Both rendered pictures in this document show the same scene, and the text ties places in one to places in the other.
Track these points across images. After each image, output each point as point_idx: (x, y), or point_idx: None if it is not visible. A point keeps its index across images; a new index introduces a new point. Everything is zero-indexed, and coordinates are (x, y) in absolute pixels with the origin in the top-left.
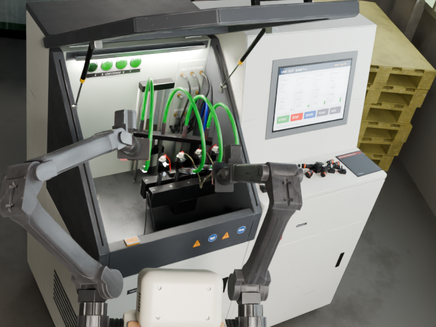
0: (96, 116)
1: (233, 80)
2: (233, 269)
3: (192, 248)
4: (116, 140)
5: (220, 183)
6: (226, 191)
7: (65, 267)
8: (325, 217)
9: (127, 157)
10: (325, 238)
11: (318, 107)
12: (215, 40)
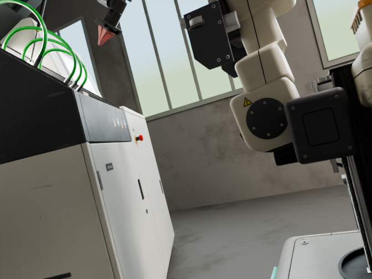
0: None
1: (36, 56)
2: (137, 171)
3: (114, 128)
4: None
5: (113, 22)
6: (119, 30)
7: None
8: (143, 138)
9: None
10: (150, 160)
11: (88, 87)
12: (0, 43)
